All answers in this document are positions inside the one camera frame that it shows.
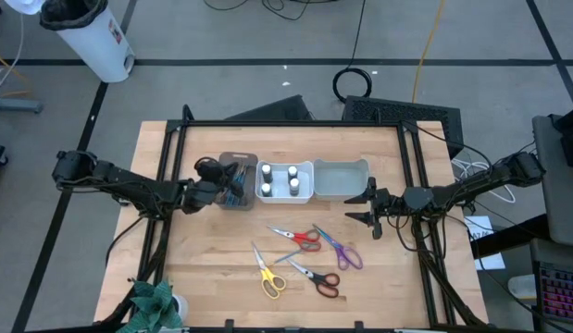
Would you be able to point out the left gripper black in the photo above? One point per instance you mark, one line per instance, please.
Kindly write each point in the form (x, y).
(203, 194)

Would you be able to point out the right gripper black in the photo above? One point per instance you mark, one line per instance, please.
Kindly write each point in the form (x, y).
(385, 203)

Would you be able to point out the teal pencil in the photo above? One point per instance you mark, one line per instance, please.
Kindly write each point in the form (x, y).
(228, 201)

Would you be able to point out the black paint bottle white cap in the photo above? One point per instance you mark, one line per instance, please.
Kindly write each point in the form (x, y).
(266, 189)

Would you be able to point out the brown paint bottle white cap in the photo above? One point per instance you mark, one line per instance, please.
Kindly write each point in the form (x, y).
(266, 175)

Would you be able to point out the green paint bottle white cap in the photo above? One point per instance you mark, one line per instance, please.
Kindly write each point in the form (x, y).
(292, 172)

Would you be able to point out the blue paint bottle white cap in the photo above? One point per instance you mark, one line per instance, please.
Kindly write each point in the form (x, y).
(294, 187)

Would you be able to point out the black and red scissors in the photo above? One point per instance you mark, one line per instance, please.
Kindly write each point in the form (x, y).
(316, 277)

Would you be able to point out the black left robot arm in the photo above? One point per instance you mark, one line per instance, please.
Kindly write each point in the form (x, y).
(128, 185)

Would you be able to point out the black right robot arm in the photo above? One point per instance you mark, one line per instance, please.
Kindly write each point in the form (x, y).
(452, 192)

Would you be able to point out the dark translucent plastic bin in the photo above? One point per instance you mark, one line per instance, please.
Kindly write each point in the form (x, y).
(240, 156)

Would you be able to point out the white plastic bin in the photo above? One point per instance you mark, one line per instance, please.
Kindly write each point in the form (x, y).
(341, 180)
(279, 180)

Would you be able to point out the black flat panel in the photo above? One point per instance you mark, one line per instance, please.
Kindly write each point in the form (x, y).
(281, 111)

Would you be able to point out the white paper sheet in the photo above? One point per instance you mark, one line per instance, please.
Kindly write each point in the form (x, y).
(482, 226)

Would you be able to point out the white plant pot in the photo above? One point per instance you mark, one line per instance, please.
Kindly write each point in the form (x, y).
(182, 307)

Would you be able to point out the green artificial plant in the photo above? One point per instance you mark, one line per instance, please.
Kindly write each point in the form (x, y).
(152, 305)

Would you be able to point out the black floor bar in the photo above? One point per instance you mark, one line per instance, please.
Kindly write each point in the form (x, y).
(513, 236)

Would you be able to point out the white rounded device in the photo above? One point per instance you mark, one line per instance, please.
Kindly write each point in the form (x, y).
(522, 287)

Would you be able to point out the white trash can black bag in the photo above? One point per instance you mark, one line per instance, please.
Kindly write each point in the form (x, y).
(98, 46)

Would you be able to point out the grey side table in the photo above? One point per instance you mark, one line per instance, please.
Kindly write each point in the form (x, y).
(559, 194)

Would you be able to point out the backlit black keyboard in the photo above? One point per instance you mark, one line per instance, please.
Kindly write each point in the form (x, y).
(561, 291)

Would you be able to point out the grey metal stand base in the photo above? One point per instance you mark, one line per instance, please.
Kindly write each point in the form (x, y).
(17, 104)

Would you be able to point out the white object on floor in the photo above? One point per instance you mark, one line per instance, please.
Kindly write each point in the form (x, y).
(27, 5)

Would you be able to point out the black aluminium table frame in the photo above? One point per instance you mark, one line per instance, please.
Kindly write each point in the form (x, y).
(290, 123)

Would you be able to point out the black table edge bracket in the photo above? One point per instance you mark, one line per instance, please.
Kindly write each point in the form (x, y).
(229, 326)
(358, 326)

